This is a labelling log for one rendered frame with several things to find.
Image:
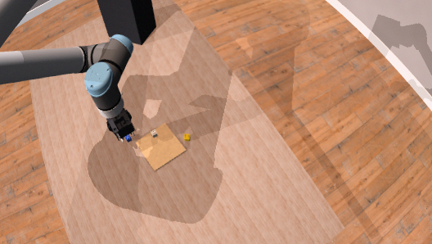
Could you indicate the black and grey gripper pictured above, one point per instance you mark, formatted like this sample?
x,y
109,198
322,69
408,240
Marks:
x,y
125,128

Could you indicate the yellow die with black pips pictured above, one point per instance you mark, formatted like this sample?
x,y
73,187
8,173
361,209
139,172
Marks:
x,y
187,137

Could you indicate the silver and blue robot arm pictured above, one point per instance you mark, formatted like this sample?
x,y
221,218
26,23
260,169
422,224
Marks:
x,y
100,81

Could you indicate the tan mat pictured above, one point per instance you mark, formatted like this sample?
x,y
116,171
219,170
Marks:
x,y
161,149

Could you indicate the white die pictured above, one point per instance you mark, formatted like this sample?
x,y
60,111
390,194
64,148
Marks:
x,y
154,133

